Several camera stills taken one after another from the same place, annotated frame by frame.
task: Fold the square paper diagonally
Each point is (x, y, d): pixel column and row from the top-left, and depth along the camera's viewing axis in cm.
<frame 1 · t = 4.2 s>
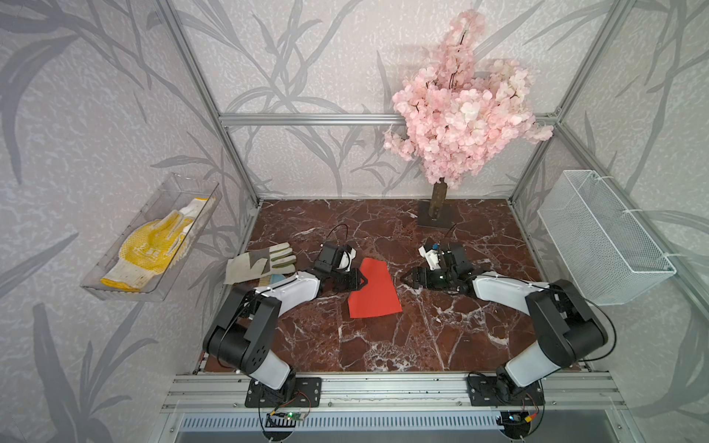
left hand: (366, 281, 90), fingers open
right hand: (408, 279, 90), fingers open
white grey work glove: (277, 259, 103), on the table

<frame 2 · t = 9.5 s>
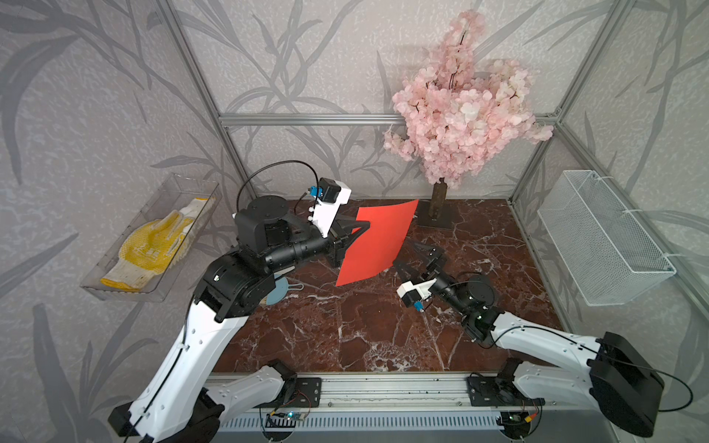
left hand: (368, 228, 52), fingers closed
right hand: (409, 245, 68), fingers open
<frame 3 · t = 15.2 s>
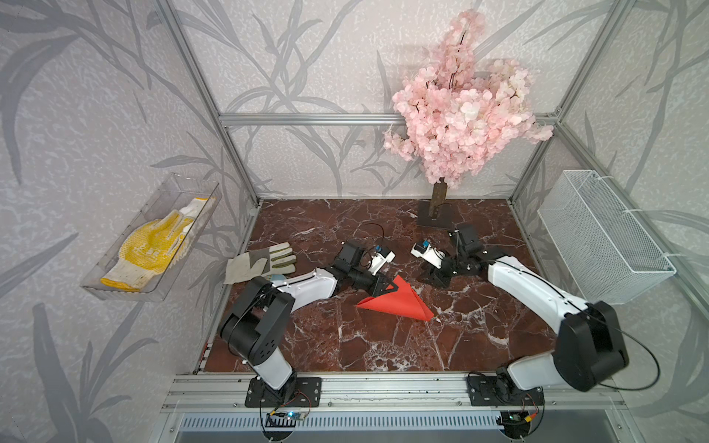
left hand: (394, 289, 83), fingers closed
right hand: (422, 269, 85), fingers open
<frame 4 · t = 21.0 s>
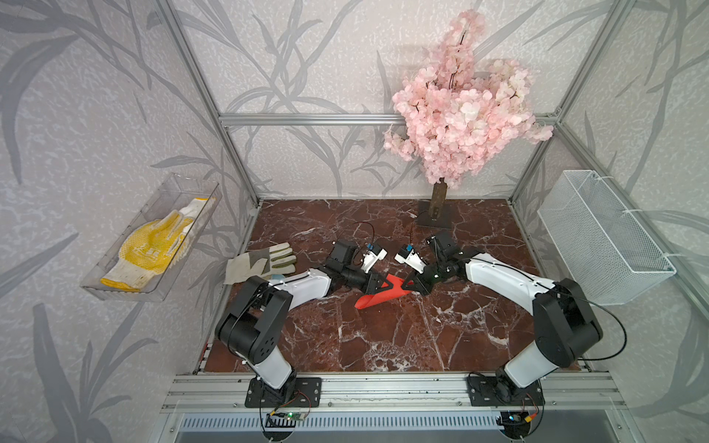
left hand: (389, 287, 83), fingers closed
right hand: (404, 283, 85), fingers closed
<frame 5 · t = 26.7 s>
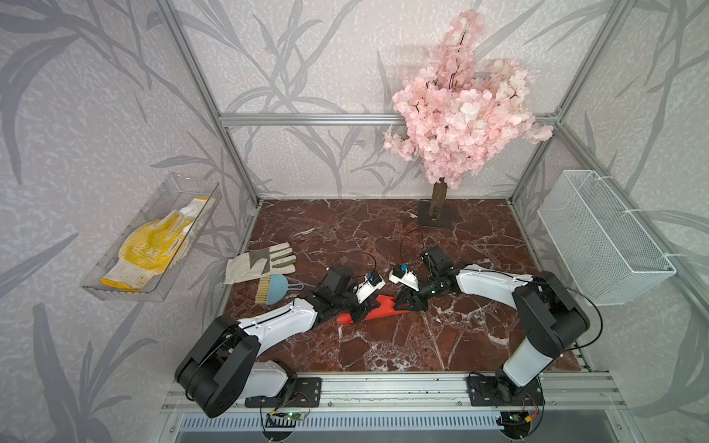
left hand: (377, 304, 83), fingers closed
right hand: (396, 302, 85), fingers closed
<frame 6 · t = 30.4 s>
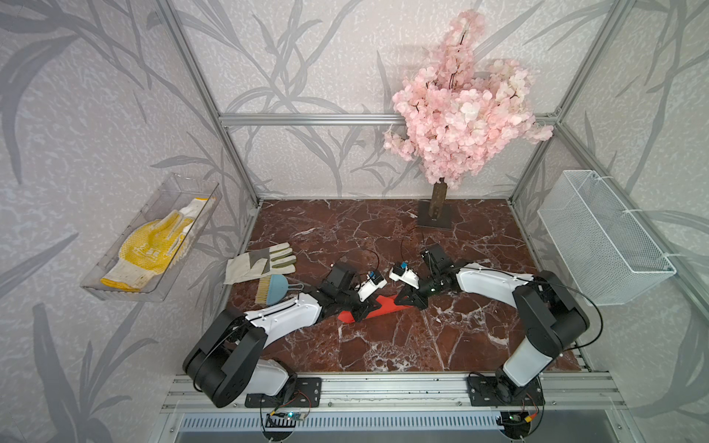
left hand: (378, 305, 84), fingers closed
right hand: (397, 298, 86), fingers closed
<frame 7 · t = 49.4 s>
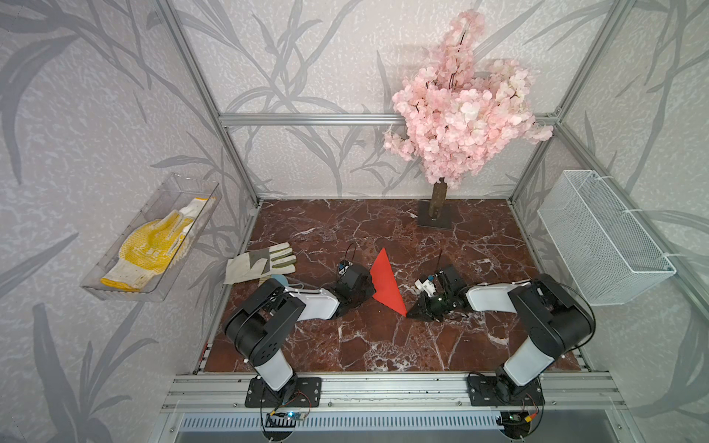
left hand: (375, 286, 93), fingers closed
right hand: (407, 315, 88), fingers closed
